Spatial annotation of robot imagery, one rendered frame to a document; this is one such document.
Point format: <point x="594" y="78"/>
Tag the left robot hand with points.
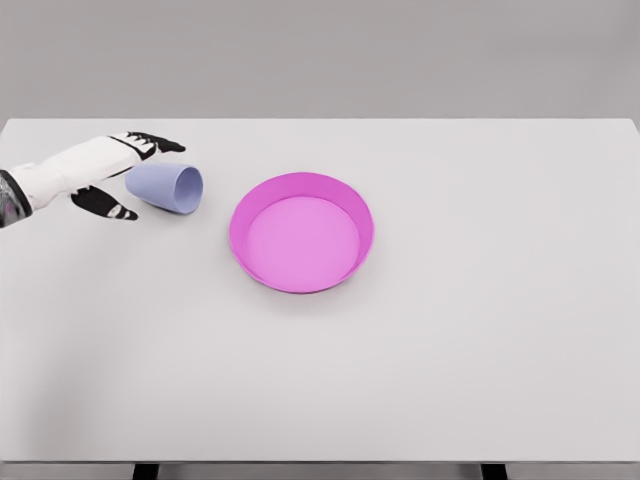
<point x="100" y="159"/>

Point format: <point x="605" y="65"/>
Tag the lavender blue cup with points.
<point x="161" y="186"/>

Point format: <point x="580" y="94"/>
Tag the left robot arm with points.
<point x="31" y="182"/>

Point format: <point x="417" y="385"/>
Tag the pink round plate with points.
<point x="301" y="235"/>

